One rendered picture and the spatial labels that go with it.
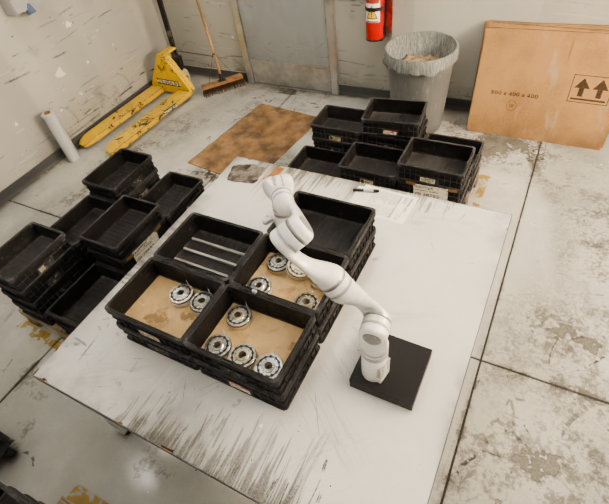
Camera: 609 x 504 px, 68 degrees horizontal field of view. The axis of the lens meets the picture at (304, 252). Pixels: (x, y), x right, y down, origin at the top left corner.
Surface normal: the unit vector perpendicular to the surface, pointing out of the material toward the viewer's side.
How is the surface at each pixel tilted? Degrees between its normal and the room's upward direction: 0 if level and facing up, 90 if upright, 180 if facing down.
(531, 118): 73
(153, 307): 0
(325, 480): 0
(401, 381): 1
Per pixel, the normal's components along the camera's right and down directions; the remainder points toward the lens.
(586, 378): -0.12, -0.68
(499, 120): -0.47, 0.45
